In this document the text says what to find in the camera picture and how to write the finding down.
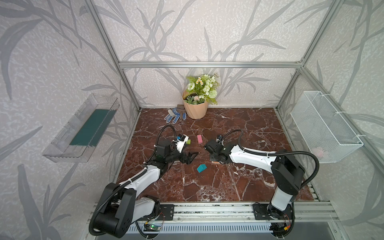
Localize pink object in basket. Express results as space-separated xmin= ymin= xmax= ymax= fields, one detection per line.
xmin=311 ymin=147 xmax=326 ymax=160

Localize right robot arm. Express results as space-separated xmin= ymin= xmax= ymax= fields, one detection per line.
xmin=204 ymin=140 xmax=305 ymax=215

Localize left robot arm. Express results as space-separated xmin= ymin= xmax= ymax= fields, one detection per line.
xmin=89 ymin=141 xmax=198 ymax=238

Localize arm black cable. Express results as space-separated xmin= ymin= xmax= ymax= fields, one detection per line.
xmin=221 ymin=129 xmax=321 ymax=238
xmin=88 ymin=124 xmax=178 ymax=239

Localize clear plastic wall shelf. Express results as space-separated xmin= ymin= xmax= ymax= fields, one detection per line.
xmin=42 ymin=94 xmax=120 ymax=163

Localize white wire basket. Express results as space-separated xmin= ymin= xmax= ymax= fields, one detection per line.
xmin=291 ymin=91 xmax=364 ymax=164

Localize beige flower pot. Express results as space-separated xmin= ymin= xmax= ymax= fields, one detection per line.
xmin=182 ymin=91 xmax=209 ymax=120

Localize aluminium cage frame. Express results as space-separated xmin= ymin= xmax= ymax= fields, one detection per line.
xmin=83 ymin=0 xmax=384 ymax=181

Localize left green circuit board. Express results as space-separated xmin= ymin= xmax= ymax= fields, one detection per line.
xmin=144 ymin=223 xmax=162 ymax=232

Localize teal wedge block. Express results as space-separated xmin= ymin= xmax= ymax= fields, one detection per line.
xmin=197 ymin=164 xmax=207 ymax=173

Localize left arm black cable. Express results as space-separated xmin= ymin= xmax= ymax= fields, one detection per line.
xmin=88 ymin=124 xmax=178 ymax=239

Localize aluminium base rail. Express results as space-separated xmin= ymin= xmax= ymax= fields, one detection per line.
xmin=138 ymin=202 xmax=345 ymax=240

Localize green artificial plant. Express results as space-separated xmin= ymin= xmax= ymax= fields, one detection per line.
xmin=183 ymin=74 xmax=220 ymax=105

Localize blue dotted work glove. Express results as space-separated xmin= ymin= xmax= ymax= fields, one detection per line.
xmin=165 ymin=108 xmax=187 ymax=124

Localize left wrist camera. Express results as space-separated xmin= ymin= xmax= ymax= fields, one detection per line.
xmin=176 ymin=134 xmax=189 ymax=153

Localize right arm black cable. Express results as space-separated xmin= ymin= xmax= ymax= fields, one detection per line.
xmin=221 ymin=129 xmax=321 ymax=238

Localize pink block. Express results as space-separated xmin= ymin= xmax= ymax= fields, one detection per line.
xmin=197 ymin=135 xmax=203 ymax=144

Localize right base connector wires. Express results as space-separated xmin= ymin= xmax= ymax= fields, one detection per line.
xmin=269 ymin=214 xmax=293 ymax=238

